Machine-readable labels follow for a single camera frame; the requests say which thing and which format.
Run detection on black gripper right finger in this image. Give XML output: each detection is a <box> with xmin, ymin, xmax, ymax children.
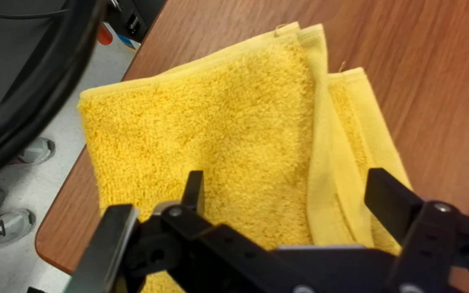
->
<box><xmin>363</xmin><ymin>167</ymin><xmax>469</xmax><ymax>293</ymax></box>

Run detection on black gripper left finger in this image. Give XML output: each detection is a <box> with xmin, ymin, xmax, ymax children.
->
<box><xmin>64</xmin><ymin>170</ymin><xmax>301</xmax><ymax>293</ymax></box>

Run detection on yellow terry towel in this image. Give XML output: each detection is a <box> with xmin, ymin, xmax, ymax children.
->
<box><xmin>77</xmin><ymin>22</ymin><xmax>414</xmax><ymax>293</ymax></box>

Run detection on grey sneaker black laces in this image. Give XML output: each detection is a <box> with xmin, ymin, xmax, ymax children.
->
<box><xmin>0</xmin><ymin>209</ymin><xmax>38</xmax><ymax>250</ymax></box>

